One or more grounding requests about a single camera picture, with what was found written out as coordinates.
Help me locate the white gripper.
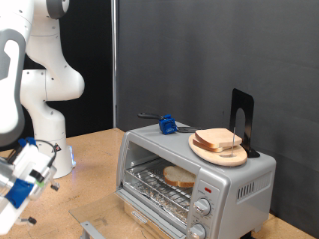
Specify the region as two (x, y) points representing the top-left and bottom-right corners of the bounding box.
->
(0, 142), (62, 236)

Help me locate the glass oven door with handle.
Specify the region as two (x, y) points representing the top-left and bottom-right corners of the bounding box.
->
(68, 188), (187, 239)

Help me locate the white bread slice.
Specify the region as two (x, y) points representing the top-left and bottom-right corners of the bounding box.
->
(162, 165), (197, 189)

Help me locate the metal oven rack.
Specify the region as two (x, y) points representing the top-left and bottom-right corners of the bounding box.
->
(124, 157), (197, 223)

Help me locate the silver oven knob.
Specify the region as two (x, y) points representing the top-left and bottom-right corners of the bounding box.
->
(193, 197), (212, 217)
(188, 222), (207, 239)

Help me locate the silver toaster oven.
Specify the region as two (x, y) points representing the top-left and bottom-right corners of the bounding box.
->
(116, 120), (277, 239)

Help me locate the aluminium foil tray liner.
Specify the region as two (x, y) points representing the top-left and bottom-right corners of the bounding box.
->
(128, 178), (189, 224)

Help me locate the vertical metal pole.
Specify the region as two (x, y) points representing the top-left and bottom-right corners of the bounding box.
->
(111, 0), (118, 129)

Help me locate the brown-crusted bread slice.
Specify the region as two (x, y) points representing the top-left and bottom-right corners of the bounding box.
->
(194, 127), (243, 151)
(192, 138), (230, 154)

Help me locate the round wooden plate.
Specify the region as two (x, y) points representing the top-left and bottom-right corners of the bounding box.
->
(188, 132), (249, 168)

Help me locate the black metal bookend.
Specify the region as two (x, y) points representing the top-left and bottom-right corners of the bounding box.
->
(228, 88), (261, 159)

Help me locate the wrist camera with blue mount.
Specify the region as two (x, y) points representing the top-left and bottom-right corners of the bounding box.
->
(4, 164), (58, 210)

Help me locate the black cable with blue connector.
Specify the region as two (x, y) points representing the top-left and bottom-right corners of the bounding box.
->
(6, 136), (58, 168)

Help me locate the thin metal wire post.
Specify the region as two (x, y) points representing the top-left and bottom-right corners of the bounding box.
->
(230, 127), (237, 157)

